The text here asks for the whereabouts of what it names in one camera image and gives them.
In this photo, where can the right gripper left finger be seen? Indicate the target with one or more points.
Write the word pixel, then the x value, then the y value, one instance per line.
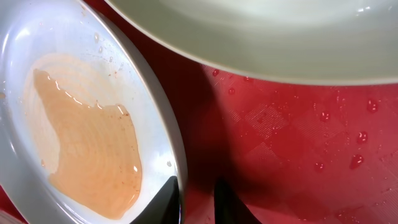
pixel 164 208

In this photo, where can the white plate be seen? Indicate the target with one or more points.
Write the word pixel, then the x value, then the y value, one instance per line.
pixel 87 132
pixel 312 42

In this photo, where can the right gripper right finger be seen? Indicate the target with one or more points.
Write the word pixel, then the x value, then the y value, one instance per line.
pixel 229 209

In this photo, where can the red serving tray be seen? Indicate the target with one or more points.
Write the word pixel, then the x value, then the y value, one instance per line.
pixel 293 153

